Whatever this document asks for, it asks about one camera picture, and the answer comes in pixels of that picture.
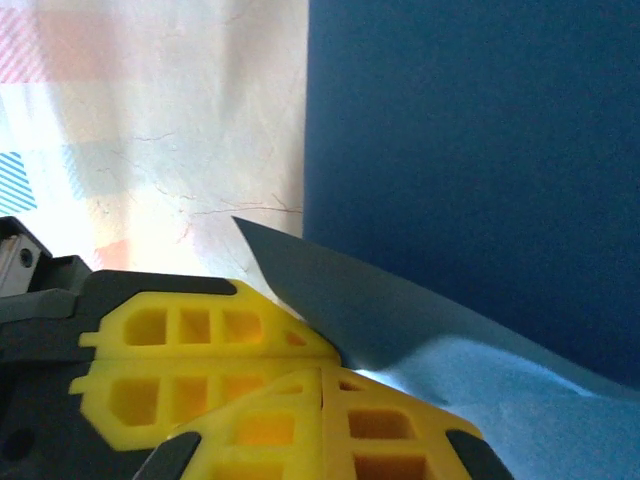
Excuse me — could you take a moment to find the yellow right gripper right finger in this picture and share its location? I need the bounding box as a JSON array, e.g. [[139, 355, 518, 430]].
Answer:
[[322, 368, 515, 480]]

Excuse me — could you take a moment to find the blue cloth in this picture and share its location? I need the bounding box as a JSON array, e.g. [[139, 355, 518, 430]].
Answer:
[[232, 0, 640, 480]]

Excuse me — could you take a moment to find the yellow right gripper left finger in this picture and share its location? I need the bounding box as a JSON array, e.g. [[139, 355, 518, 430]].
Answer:
[[133, 367, 326, 480]]

